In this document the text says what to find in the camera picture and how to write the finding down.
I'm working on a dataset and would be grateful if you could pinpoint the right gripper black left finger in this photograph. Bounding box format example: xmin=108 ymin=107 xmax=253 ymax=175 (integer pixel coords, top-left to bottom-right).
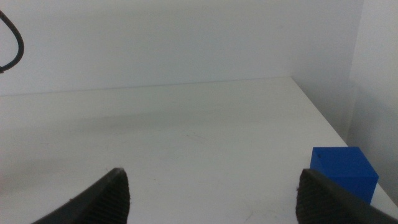
xmin=30 ymin=167 xmax=131 ymax=224

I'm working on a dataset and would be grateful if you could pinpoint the thin black cable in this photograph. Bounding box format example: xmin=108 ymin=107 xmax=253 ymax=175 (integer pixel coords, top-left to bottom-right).
xmin=0 ymin=9 xmax=25 ymax=74

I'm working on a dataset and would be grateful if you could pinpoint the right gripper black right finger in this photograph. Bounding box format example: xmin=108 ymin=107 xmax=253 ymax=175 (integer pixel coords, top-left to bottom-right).
xmin=295 ymin=168 xmax=398 ymax=224

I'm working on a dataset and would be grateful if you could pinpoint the blue cube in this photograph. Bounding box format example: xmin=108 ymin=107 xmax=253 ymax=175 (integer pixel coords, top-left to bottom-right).
xmin=309 ymin=146 xmax=379 ymax=205

